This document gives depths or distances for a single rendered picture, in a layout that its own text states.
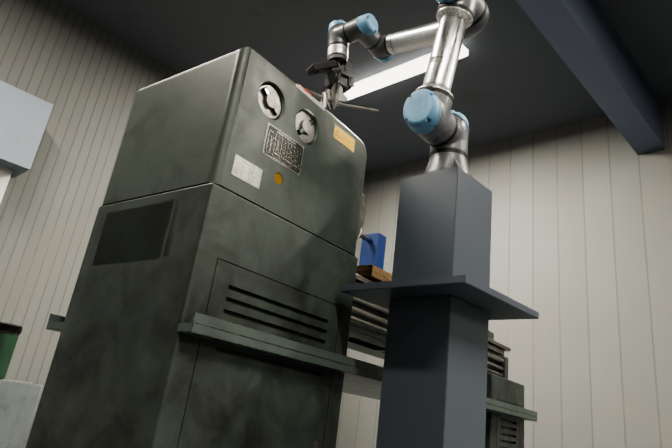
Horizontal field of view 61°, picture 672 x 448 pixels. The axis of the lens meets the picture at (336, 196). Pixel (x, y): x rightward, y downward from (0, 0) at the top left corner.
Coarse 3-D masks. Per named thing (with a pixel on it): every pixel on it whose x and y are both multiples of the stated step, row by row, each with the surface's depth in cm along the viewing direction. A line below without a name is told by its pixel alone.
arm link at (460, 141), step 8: (456, 112) 177; (456, 120) 171; (464, 120) 176; (456, 128) 170; (464, 128) 175; (456, 136) 171; (464, 136) 174; (440, 144) 171; (448, 144) 171; (456, 144) 172; (464, 144) 173
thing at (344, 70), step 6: (336, 54) 203; (330, 60) 205; (336, 60) 204; (342, 60) 205; (342, 66) 205; (348, 66) 206; (330, 72) 202; (336, 72) 200; (342, 72) 201; (348, 72) 203; (330, 78) 201; (342, 78) 202; (348, 78) 204; (330, 84) 201; (342, 84) 201; (348, 84) 202; (348, 90) 204
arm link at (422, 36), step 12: (432, 24) 196; (480, 24) 183; (384, 36) 209; (396, 36) 204; (408, 36) 201; (420, 36) 198; (432, 36) 196; (468, 36) 189; (372, 48) 209; (384, 48) 208; (396, 48) 206; (408, 48) 204; (384, 60) 214
